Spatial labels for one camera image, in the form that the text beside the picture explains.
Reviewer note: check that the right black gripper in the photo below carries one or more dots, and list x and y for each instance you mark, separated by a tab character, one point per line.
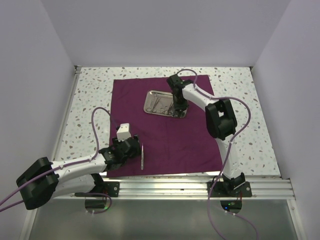
178	108

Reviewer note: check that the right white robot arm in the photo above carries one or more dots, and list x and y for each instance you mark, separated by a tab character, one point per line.
220	121

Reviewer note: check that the steel instrument tray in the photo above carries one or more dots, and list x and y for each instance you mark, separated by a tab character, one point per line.
161	103

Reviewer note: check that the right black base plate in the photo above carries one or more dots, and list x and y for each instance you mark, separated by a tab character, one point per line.
217	187

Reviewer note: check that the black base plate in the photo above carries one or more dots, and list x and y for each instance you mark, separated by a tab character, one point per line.
217	187
110	188

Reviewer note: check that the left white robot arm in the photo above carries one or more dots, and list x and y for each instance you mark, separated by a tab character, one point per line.
45	180

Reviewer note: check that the steel forceps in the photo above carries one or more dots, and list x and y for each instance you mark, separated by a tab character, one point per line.
142	157

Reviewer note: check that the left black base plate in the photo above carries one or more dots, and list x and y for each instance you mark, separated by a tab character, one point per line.
110	188

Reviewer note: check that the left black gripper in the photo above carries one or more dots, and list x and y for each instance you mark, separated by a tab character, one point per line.
116	142

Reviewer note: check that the aluminium mounting rail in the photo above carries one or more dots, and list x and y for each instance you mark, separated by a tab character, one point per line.
194	187

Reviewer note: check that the left aluminium side rail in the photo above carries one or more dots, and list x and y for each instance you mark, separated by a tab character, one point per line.
65	116

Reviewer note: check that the purple surgical drape cloth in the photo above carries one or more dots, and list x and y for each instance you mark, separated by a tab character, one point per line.
170	145

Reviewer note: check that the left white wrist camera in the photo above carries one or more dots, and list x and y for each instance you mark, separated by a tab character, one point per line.
123	132

